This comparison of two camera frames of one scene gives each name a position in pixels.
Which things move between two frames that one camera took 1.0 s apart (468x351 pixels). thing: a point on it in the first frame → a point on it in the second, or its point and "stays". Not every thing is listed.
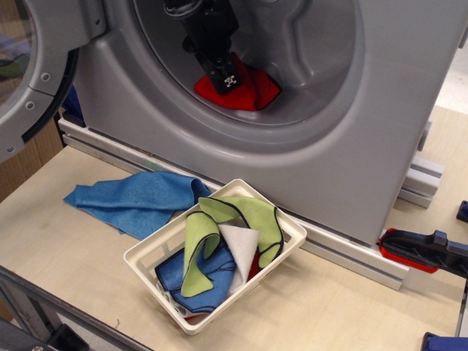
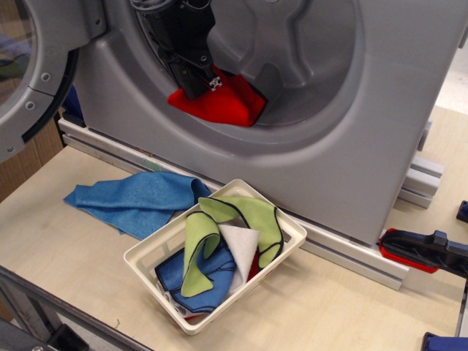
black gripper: [209, 28] → [178, 30]
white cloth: [243, 243] stays
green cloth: [202, 235] stays
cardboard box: [16, 170] stays
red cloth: [255, 88] → [236, 101]
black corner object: [462, 213] stays
